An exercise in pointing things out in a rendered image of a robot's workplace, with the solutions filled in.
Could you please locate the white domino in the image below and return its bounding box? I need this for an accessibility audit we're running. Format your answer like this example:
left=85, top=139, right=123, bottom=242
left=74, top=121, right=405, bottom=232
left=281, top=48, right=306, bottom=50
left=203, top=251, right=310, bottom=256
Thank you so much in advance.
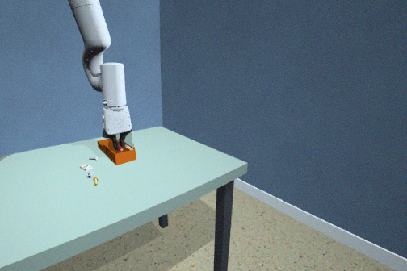
left=80, top=164, right=93, bottom=171

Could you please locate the orange bin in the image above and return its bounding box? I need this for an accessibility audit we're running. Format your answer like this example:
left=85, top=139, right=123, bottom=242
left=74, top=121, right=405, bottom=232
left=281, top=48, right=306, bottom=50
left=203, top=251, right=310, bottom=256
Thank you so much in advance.
left=98, top=139, right=136, bottom=165

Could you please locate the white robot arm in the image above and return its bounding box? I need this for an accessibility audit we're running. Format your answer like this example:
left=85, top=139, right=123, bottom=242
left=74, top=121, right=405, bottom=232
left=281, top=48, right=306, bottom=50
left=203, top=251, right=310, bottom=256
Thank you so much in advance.
left=68, top=0, right=126, bottom=108

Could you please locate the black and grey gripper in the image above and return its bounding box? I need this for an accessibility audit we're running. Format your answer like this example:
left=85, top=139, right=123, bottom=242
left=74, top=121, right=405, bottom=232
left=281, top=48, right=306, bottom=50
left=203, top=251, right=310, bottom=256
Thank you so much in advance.
left=103, top=106, right=132, bottom=151

